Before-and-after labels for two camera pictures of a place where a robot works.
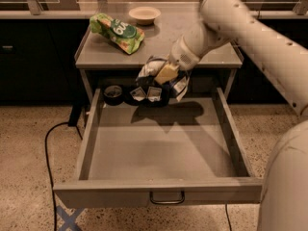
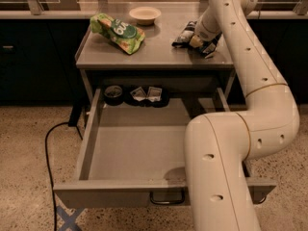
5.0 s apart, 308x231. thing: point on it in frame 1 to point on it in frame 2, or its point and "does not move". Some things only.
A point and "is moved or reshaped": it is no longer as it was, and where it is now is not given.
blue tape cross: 69,219 does not move
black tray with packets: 147,95 does not move
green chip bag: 127,38 does not move
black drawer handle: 167,201 does not move
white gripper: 181,57 to 202,35
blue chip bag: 149,68 is moved or reshaped
